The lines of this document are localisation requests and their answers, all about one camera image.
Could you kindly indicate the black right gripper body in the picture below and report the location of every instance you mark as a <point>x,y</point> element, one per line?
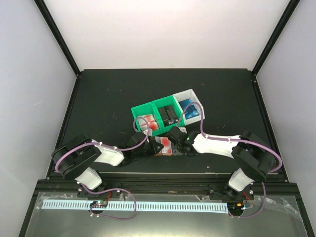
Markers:
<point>179,150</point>

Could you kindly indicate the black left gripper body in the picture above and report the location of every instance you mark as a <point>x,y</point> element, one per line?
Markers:
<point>146,152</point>

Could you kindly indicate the brown leather card holder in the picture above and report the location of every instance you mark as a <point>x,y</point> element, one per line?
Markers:
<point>157,139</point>

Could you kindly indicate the white red front card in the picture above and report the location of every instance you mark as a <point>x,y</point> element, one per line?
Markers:
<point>167,146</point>

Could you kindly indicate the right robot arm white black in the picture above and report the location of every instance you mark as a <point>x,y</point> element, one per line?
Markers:
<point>254,160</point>

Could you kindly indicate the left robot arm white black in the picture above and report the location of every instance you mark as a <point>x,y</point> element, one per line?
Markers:
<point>74,159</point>

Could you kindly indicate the stack of white red cards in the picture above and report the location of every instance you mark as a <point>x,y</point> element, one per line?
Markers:
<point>148,120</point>

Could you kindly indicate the green bin with black cards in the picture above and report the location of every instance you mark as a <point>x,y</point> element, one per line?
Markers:
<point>168,100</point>

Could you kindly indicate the white bin with blue cards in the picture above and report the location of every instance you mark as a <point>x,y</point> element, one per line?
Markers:
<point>189,94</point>

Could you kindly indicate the stack of blue cards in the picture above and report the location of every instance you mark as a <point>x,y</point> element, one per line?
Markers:
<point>191,111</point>

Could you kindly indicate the green bin with red cards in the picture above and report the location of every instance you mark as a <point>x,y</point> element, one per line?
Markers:
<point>150,113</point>

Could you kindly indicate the stack of black cards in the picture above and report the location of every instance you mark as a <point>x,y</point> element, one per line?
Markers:
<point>168,115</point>

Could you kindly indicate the black aluminium frame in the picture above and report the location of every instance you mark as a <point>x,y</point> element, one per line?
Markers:
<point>107,142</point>

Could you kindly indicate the white slotted cable duct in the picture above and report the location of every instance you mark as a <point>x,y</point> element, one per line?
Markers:
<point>151,206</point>

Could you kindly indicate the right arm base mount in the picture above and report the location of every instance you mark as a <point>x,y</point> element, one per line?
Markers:
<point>222,191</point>

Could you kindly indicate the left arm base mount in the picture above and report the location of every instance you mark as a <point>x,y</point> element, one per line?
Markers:
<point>82,193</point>

